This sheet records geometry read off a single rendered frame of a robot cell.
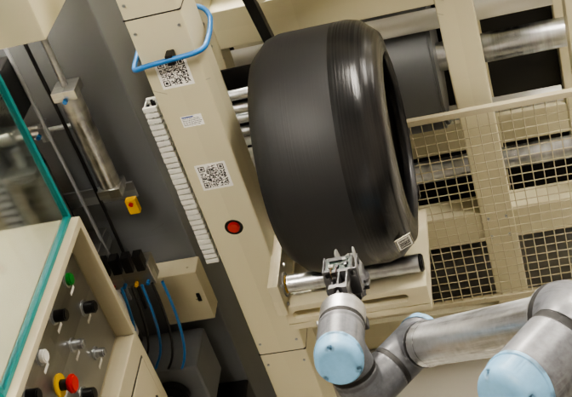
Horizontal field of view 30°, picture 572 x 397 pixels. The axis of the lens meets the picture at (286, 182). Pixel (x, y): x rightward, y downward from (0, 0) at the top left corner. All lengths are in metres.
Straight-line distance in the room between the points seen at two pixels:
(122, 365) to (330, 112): 0.82
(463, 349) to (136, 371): 1.04
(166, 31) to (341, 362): 0.83
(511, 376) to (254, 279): 1.31
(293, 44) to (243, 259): 0.58
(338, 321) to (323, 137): 0.45
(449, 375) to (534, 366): 2.05
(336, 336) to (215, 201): 0.72
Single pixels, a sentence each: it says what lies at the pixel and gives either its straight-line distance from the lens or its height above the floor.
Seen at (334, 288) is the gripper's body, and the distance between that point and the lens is 2.07.
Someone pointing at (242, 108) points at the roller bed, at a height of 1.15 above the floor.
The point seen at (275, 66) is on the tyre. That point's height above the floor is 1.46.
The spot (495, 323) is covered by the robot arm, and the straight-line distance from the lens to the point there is 1.77.
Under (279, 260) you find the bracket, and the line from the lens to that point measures 2.64.
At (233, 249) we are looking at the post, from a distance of 2.66.
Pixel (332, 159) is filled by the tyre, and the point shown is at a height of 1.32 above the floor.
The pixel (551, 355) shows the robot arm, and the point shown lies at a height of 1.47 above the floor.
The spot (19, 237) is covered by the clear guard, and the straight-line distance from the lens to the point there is 2.26.
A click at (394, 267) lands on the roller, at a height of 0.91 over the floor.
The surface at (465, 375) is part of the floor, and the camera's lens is 3.55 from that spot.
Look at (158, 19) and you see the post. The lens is 2.32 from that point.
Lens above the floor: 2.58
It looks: 34 degrees down
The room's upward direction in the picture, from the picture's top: 19 degrees counter-clockwise
